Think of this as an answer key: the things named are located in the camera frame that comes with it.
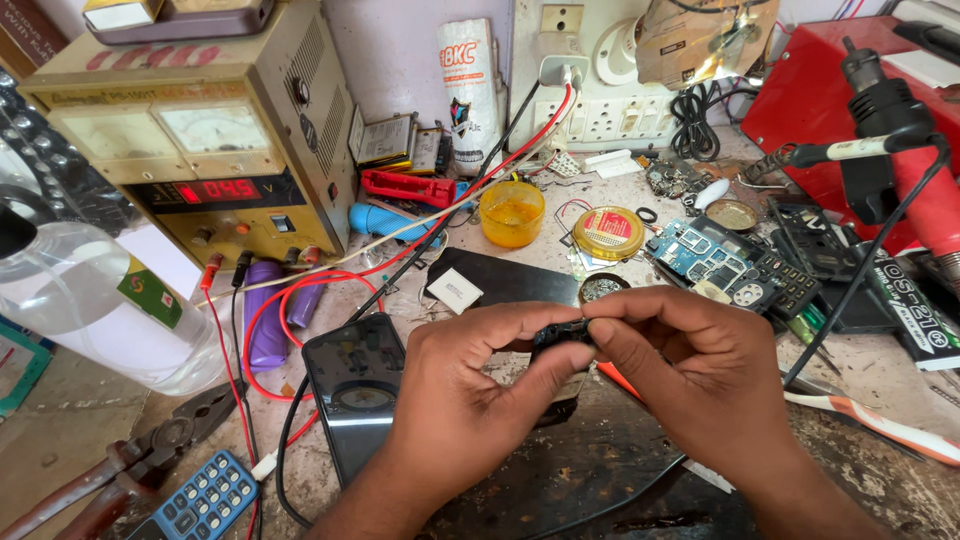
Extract person's left hand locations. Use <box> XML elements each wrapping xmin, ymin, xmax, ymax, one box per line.
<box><xmin>388</xmin><ymin>301</ymin><xmax>599</xmax><ymax>511</ymax></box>

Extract person's right hand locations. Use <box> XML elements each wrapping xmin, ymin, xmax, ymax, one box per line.
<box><xmin>580</xmin><ymin>285</ymin><xmax>798</xmax><ymax>485</ymax></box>

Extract small black phone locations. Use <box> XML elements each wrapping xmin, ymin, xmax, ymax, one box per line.
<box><xmin>531</xmin><ymin>318</ymin><xmax>595</xmax><ymax>429</ymax></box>

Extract black smartphone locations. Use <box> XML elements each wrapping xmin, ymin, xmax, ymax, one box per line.
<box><xmin>302</xmin><ymin>312</ymin><xmax>411</xmax><ymax>489</ymax></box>

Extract small white battery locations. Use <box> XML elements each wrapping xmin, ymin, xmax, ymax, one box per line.
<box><xmin>425</xmin><ymin>267</ymin><xmax>485</xmax><ymax>316</ymax></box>

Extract green screwdriver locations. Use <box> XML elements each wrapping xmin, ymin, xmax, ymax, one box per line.
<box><xmin>782</xmin><ymin>309</ymin><xmax>843</xmax><ymax>377</ymax></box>

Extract blue circuit board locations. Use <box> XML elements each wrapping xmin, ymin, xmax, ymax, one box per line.
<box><xmin>644</xmin><ymin>218</ymin><xmax>760</xmax><ymax>292</ymax></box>

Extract small tin of solder wool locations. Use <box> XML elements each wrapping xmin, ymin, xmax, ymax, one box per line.
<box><xmin>578</xmin><ymin>272</ymin><xmax>633</xmax><ymax>306</ymax></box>

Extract black flat mat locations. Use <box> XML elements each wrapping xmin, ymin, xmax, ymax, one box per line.
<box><xmin>423</xmin><ymin>247</ymin><xmax>583</xmax><ymax>310</ymax></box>

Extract purple battery cell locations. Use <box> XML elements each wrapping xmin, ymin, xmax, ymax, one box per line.
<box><xmin>286</xmin><ymin>264</ymin><xmax>328</xmax><ymax>330</ymax></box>
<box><xmin>241</xmin><ymin>261</ymin><xmax>291</xmax><ymax>373</ymax></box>

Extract brass round lid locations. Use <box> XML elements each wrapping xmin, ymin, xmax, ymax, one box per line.
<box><xmin>704</xmin><ymin>198</ymin><xmax>759</xmax><ymax>233</ymax></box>

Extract round tin with red label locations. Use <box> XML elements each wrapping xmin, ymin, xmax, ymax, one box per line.
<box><xmin>572</xmin><ymin>206</ymin><xmax>647</xmax><ymax>262</ymax></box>

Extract orange white toothbrush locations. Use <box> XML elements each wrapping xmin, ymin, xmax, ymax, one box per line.
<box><xmin>596</xmin><ymin>361</ymin><xmax>960</xmax><ymax>468</ymax></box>

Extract black phone housing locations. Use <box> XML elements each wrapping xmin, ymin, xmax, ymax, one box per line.
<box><xmin>768</xmin><ymin>198</ymin><xmax>865</xmax><ymax>285</ymax></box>

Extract white oval piece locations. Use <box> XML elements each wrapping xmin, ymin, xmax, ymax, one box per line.
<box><xmin>693</xmin><ymin>177</ymin><xmax>732</xmax><ymax>212</ymax></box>

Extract yellow plastic cup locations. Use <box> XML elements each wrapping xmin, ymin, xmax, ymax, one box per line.
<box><xmin>478</xmin><ymin>181</ymin><xmax>547</xmax><ymax>249</ymax></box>

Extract small dark circuit board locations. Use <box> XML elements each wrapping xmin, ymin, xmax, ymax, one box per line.
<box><xmin>645</xmin><ymin>157</ymin><xmax>711</xmax><ymax>201</ymax></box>

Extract red plastic tool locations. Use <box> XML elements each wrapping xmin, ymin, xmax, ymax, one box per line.
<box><xmin>360</xmin><ymin>169</ymin><xmax>459</xmax><ymax>210</ymax></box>

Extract black test lead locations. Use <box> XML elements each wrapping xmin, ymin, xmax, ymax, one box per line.
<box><xmin>229</xmin><ymin>249</ymin><xmax>264</xmax><ymax>540</ymax></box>

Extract red test lead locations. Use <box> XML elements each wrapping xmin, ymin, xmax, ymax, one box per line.
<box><xmin>198</xmin><ymin>252</ymin><xmax>264</xmax><ymax>540</ymax></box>

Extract black green glue box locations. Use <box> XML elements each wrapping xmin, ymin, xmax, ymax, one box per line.
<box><xmin>862</xmin><ymin>247</ymin><xmax>960</xmax><ymax>373</ymax></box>

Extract white plastic piece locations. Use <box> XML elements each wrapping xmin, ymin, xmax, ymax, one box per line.
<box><xmin>582</xmin><ymin>148</ymin><xmax>636</xmax><ymax>180</ymax></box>

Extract blue keypad phone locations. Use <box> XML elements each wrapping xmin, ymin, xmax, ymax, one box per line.
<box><xmin>123</xmin><ymin>450</ymin><xmax>261</xmax><ymax>540</ymax></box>

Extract stack of phone batteries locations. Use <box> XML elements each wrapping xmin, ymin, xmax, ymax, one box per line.
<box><xmin>349</xmin><ymin>111</ymin><xmax>453</xmax><ymax>177</ymax></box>

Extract soldering iron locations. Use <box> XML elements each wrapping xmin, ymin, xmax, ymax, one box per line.
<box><xmin>742</xmin><ymin>123</ymin><xmax>951</xmax><ymax>186</ymax></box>

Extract red metal box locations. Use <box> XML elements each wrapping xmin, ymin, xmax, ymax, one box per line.
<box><xmin>740</xmin><ymin>15</ymin><xmax>960</xmax><ymax>258</ymax></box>

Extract white printed packet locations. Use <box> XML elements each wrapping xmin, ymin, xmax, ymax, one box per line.
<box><xmin>437</xmin><ymin>18</ymin><xmax>503</xmax><ymax>178</ymax></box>

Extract rusty pliers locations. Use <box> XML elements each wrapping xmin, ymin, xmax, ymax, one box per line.
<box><xmin>0</xmin><ymin>378</ymin><xmax>249</xmax><ymax>540</ymax></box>

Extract black hot air gun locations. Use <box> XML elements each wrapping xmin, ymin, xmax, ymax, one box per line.
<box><xmin>839</xmin><ymin>36</ymin><xmax>936</xmax><ymax>227</ymax></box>

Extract white charger plug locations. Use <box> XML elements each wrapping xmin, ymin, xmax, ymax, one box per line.
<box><xmin>537</xmin><ymin>54</ymin><xmax>592</xmax><ymax>88</ymax></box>

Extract beige bench power supply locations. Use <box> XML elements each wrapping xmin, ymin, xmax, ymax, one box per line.
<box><xmin>16</xmin><ymin>0</ymin><xmax>360</xmax><ymax>269</ymax></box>

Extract brown cardboard sheet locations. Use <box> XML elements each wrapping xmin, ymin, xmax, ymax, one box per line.
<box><xmin>635</xmin><ymin>0</ymin><xmax>782</xmax><ymax>92</ymax></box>

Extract clear plastic bottle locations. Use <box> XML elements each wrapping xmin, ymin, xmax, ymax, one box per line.
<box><xmin>0</xmin><ymin>202</ymin><xmax>228</xmax><ymax>397</ymax></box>

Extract teal booklet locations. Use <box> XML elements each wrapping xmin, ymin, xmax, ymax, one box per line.
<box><xmin>0</xmin><ymin>315</ymin><xmax>54</xmax><ymax>418</ymax></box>

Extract grey purple device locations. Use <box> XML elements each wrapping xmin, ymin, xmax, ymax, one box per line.
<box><xmin>82</xmin><ymin>0</ymin><xmax>277</xmax><ymax>46</ymax></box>

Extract black bubble wrap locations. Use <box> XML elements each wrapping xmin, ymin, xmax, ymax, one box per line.
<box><xmin>0</xmin><ymin>67</ymin><xmax>145</xmax><ymax>235</ymax></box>

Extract yellow white box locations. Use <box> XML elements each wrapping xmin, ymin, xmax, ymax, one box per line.
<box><xmin>82</xmin><ymin>0</ymin><xmax>164</xmax><ymax>32</ymax></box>

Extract brown carton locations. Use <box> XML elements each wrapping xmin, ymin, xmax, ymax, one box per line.
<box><xmin>0</xmin><ymin>0</ymin><xmax>70</xmax><ymax>81</ymax></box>

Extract black phone keypad frame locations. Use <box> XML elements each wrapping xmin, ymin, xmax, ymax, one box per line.
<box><xmin>716</xmin><ymin>253</ymin><xmax>824</xmax><ymax>321</ymax></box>

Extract black soldering iron cable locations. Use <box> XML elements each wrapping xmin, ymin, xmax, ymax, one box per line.
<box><xmin>782</xmin><ymin>138</ymin><xmax>954</xmax><ymax>389</ymax></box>

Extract blue ribbed handle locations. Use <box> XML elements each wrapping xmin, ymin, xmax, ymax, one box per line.
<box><xmin>348</xmin><ymin>202</ymin><xmax>445</xmax><ymax>246</ymax></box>

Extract red wire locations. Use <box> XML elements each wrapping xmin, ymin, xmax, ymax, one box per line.
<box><xmin>241</xmin><ymin>82</ymin><xmax>575</xmax><ymax>449</ymax></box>

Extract coiled black cable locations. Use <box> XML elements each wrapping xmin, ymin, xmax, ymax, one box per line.
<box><xmin>669</xmin><ymin>81</ymin><xmax>742</xmax><ymax>163</ymax></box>

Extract white wall switchboard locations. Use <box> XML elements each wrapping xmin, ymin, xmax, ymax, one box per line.
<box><xmin>509</xmin><ymin>0</ymin><xmax>753</xmax><ymax>145</ymax></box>

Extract red tool handle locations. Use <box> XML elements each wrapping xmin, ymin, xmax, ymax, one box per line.
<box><xmin>891</xmin><ymin>146</ymin><xmax>960</xmax><ymax>295</ymax></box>

